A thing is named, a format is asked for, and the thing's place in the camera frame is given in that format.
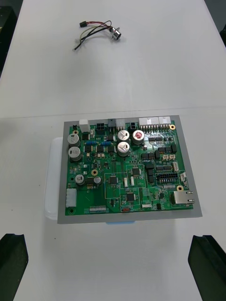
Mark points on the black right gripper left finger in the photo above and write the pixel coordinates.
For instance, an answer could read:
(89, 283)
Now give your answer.
(11, 263)

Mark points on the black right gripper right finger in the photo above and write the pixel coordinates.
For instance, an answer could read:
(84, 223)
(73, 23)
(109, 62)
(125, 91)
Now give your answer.
(209, 270)

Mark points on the black bulky object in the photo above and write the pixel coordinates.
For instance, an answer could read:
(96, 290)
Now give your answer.
(5, 40)

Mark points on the green circuit board grey frame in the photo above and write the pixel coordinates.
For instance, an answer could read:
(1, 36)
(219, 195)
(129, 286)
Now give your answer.
(129, 176)

